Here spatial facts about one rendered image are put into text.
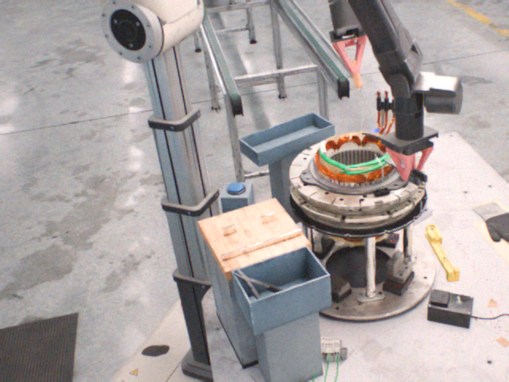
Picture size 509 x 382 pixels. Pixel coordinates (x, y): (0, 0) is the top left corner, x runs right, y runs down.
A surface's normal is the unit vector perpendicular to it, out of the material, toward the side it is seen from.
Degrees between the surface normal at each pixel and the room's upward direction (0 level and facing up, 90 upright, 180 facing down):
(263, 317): 90
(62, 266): 0
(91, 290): 0
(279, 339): 90
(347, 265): 0
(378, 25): 108
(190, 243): 90
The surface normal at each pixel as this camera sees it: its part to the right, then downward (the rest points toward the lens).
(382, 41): -0.40, 0.65
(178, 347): -0.08, -0.84
